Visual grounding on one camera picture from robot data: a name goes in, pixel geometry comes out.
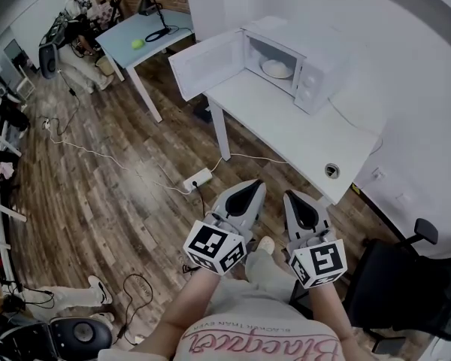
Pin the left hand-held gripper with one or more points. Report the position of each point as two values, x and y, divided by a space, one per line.
210 244

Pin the person's white shoe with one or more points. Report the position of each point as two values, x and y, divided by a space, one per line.
266 244

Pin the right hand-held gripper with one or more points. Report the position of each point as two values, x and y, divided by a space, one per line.
319 261

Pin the person's right forearm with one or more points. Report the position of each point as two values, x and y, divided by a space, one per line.
329 314

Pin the beige waste bin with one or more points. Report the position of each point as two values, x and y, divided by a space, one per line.
104 66

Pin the white wall socket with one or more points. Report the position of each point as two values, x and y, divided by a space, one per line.
377 173

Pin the person's left forearm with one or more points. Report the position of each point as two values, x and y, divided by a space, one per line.
188 307

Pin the green ball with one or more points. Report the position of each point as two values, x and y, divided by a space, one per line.
137 44

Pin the black round-hub chair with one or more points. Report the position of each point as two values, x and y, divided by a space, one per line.
94 337
49 60

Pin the small white power strip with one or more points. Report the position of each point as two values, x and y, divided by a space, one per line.
139 339

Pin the white table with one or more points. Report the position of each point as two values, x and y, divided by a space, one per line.
278 126

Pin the person's pink print shirt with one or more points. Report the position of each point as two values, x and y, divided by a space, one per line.
255 344

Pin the person's light grey trousers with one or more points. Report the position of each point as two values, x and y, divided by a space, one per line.
263 276

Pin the white round plate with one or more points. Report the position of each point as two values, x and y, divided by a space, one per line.
285 76

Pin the light blue table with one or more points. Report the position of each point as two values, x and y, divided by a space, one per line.
116 43

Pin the white microwave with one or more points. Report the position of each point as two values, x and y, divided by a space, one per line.
323 43

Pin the black mesh office chair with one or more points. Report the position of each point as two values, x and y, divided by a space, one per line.
398 276

